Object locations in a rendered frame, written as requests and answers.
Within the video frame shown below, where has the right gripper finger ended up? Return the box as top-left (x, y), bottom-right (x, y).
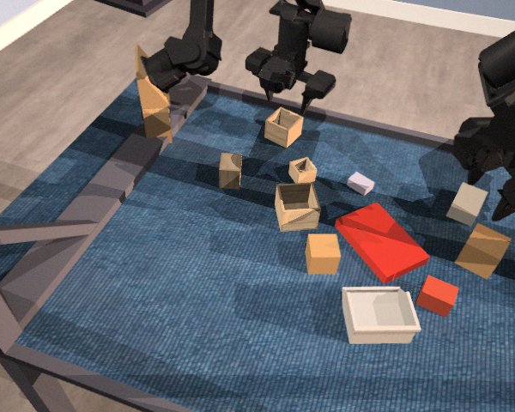
top-left (467, 168), bottom-right (484, 185)
top-left (491, 190), bottom-right (515, 221)

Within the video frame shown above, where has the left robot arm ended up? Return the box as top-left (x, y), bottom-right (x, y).
top-left (141, 0), bottom-right (352, 94)

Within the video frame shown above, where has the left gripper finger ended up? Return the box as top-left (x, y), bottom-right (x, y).
top-left (252, 72), bottom-right (274, 101)
top-left (301, 91), bottom-right (316, 115)

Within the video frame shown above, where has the pale pink rectangular block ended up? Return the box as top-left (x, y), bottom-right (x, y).
top-left (347, 173), bottom-right (374, 196)

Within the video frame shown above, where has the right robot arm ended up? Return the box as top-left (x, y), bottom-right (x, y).
top-left (452, 30), bottom-right (515, 173)

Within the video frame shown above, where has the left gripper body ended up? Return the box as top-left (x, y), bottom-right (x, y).
top-left (245, 40), bottom-right (336, 100)

